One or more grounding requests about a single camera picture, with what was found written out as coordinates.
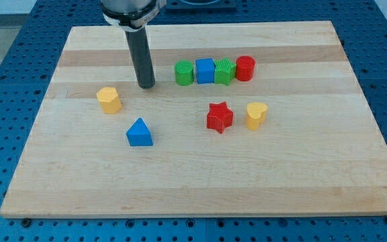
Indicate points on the green cylinder block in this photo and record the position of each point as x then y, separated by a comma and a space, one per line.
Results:
184, 72

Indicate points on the light wooden board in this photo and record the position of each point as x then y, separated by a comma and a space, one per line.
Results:
319, 151

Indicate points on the blue cube block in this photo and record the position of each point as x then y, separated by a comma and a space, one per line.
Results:
205, 70

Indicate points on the green star block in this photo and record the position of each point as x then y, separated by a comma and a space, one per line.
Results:
224, 71

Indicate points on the yellow heart block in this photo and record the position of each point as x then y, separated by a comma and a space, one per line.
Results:
255, 115

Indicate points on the red cylinder block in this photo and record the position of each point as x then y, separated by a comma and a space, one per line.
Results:
245, 67

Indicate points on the blue triangle block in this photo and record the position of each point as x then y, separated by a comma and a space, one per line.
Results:
139, 134

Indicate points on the red star block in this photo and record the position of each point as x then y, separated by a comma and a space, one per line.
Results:
219, 117

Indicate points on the yellow hexagon block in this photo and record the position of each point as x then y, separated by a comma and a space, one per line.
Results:
109, 100

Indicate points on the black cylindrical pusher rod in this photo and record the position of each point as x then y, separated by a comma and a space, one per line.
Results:
141, 58

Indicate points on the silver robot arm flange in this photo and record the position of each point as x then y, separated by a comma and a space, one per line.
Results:
131, 15

